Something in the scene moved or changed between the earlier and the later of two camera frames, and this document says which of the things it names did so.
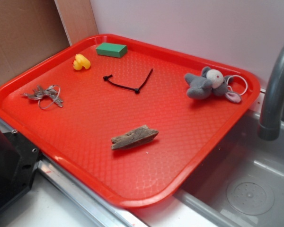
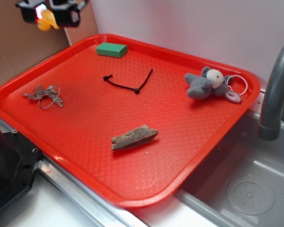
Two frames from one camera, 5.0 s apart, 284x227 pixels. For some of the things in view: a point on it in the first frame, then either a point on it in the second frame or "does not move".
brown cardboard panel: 23,31 does not move
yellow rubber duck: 80,61 -> 47,20
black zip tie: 136,90 does not move
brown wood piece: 135,137 does not move
